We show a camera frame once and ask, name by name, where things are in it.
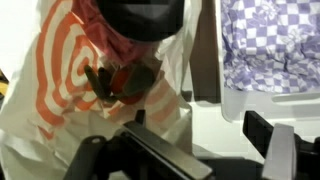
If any dark olive red item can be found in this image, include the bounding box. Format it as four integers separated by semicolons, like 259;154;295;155
83;63;156;106

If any white plastic storage box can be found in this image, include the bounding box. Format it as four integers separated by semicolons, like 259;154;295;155
181;0;320;123

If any white orange target plastic bag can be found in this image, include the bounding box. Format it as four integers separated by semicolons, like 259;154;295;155
0;0;204;180

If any pink red cloth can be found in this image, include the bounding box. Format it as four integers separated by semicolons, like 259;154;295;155
71;0;158;66

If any purple checkered cloth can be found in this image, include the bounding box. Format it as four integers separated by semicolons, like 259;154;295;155
221;0;320;94

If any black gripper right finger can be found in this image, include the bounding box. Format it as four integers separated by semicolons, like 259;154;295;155
242;110;298;180

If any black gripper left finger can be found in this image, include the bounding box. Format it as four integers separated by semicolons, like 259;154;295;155
114;109;214;180

